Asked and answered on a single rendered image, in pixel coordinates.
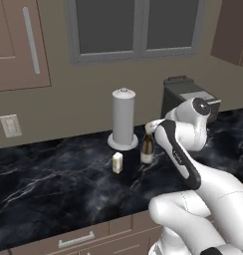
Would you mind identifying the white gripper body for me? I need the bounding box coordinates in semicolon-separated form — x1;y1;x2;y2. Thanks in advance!
144;119;165;134

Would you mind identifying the dark glass bottle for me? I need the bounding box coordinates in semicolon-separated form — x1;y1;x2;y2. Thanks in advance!
139;131;155;165

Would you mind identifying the white paper towel roll holder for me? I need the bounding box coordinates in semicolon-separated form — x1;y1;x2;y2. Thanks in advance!
107;87;139;151

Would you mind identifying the small pale yellow carton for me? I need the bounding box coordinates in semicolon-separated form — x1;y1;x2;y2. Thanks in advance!
112;151;124;175

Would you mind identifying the grey framed window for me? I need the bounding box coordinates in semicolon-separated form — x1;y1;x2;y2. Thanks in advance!
65;0;208;66

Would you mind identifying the narrow brown drawer front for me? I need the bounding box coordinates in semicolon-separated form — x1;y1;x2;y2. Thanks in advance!
109;214;134;236

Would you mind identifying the wide brown drawer front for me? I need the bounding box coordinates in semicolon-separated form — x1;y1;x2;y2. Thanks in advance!
8;221;111;255

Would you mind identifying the brown wall cupboard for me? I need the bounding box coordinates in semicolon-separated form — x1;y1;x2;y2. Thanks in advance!
209;0;243;68

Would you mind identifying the silver drawer handle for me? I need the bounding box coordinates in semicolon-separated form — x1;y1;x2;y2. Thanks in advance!
57;230;97;250

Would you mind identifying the white wall socket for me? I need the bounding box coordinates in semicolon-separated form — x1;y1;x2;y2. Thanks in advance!
0;114;24;139

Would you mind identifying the long silver cupboard handle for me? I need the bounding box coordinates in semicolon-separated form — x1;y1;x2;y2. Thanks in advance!
22;6;42;76

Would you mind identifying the brown wall cupboard door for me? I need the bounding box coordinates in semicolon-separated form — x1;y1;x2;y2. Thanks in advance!
0;0;53;94

